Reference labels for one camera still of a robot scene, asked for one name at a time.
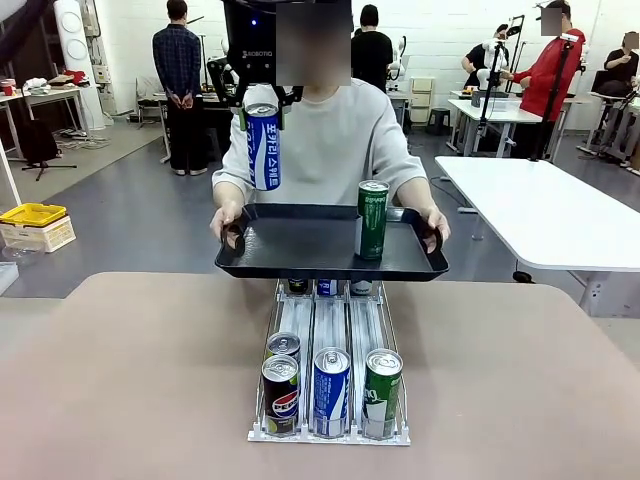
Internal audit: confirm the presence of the black left arm cable sleeve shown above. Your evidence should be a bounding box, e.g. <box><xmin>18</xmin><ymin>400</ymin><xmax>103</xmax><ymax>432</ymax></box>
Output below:
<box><xmin>0</xmin><ymin>0</ymin><xmax>57</xmax><ymax>69</ymax></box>

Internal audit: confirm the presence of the person's left forearm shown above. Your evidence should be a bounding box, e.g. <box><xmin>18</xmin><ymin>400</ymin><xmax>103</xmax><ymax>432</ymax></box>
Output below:
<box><xmin>398</xmin><ymin>177</ymin><xmax>437</xmax><ymax>215</ymax></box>

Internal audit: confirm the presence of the person's right hand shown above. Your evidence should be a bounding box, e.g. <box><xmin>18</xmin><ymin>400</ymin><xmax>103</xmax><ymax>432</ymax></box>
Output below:
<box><xmin>209</xmin><ymin>199</ymin><xmax>246</xmax><ymax>252</ymax></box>

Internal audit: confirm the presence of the yellow plastic crate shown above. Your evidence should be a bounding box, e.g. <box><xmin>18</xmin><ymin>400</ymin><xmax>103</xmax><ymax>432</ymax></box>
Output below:
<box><xmin>0</xmin><ymin>202</ymin><xmax>69</xmax><ymax>230</ymax></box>

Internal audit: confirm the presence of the white standing air conditioner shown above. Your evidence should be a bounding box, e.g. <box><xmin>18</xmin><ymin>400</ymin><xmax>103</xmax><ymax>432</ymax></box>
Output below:
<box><xmin>52</xmin><ymin>0</ymin><xmax>109</xmax><ymax>129</ymax></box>

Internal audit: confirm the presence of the standing person in black top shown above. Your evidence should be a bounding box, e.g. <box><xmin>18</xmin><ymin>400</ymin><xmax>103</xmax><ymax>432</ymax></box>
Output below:
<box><xmin>349</xmin><ymin>3</ymin><xmax>396</xmax><ymax>95</ymax></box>

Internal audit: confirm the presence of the person in grey sweatshirt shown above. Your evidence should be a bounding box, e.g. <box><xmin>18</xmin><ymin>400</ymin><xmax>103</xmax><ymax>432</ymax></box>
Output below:
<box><xmin>212</xmin><ymin>0</ymin><xmax>431</xmax><ymax>207</ymax></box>

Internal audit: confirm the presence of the white background desk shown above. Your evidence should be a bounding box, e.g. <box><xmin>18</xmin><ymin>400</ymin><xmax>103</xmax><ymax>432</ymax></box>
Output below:
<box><xmin>446</xmin><ymin>96</ymin><xmax>545</xmax><ymax>157</ymax></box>

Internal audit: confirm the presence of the cluttered white desk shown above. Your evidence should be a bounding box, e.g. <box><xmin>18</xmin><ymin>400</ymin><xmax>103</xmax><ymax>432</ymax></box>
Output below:
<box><xmin>0</xmin><ymin>82</ymin><xmax>94</xmax><ymax>162</ymax></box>

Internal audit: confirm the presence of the black tripod stand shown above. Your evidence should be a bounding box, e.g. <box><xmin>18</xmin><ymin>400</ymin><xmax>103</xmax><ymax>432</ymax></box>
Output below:
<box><xmin>19</xmin><ymin>117</ymin><xmax>79</xmax><ymax>182</ymax></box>

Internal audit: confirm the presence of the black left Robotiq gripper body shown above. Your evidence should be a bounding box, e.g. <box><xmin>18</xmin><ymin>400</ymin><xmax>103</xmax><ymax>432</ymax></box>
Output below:
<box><xmin>221</xmin><ymin>0</ymin><xmax>279</xmax><ymax>88</ymax></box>

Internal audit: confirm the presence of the person's left hand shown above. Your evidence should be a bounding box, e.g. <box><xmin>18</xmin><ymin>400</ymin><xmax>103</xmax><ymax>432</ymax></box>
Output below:
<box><xmin>419</xmin><ymin>206</ymin><xmax>452</xmax><ymax>254</ymax></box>

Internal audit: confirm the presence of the white plastic crate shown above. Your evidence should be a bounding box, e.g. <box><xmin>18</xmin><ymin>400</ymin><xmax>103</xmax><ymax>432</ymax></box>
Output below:
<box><xmin>0</xmin><ymin>215</ymin><xmax>77</xmax><ymax>254</ymax></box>

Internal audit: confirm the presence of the man in plaid shirt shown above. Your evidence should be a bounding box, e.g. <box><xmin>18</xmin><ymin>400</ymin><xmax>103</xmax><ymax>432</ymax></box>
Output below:
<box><xmin>151</xmin><ymin>0</ymin><xmax>205</xmax><ymax>177</ymax></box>

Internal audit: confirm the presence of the black plastic serving tray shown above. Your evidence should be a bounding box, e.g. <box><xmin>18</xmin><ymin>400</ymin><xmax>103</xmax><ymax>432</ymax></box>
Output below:
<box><xmin>214</xmin><ymin>202</ymin><xmax>450</xmax><ymax>282</ymax></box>

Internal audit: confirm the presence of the large white table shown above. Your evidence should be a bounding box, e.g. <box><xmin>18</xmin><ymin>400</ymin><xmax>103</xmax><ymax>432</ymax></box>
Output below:
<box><xmin>433</xmin><ymin>154</ymin><xmax>640</xmax><ymax>319</ymax></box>

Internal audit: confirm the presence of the black camera pole stand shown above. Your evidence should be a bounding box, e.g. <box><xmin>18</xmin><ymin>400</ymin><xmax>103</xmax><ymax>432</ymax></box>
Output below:
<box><xmin>528</xmin><ymin>30</ymin><xmax>582</xmax><ymax>162</ymax></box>

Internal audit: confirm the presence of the person in red jacket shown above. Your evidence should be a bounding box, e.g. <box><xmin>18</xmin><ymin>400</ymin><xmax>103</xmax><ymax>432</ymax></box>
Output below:
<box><xmin>510</xmin><ymin>0</ymin><xmax>587</xmax><ymax>157</ymax></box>

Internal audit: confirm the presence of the long-haired person in black clothes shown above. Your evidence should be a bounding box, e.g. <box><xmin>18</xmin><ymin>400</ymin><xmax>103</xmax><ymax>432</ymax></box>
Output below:
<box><xmin>592</xmin><ymin>30</ymin><xmax>640</xmax><ymax>99</ymax></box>

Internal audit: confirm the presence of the clear acrylic can rack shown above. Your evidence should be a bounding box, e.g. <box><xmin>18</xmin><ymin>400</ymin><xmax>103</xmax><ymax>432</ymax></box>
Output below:
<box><xmin>247</xmin><ymin>278</ymin><xmax>412</xmax><ymax>446</ymax></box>

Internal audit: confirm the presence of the person's right forearm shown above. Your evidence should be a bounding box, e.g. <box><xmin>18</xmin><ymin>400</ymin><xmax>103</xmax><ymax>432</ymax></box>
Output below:
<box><xmin>213</xmin><ymin>179</ymin><xmax>247</xmax><ymax>209</ymax></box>

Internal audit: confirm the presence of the seated person in black shirt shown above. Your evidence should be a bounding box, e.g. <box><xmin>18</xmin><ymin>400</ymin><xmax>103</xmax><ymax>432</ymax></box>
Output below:
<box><xmin>461</xmin><ymin>22</ymin><xmax>512</xmax><ymax>90</ymax></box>

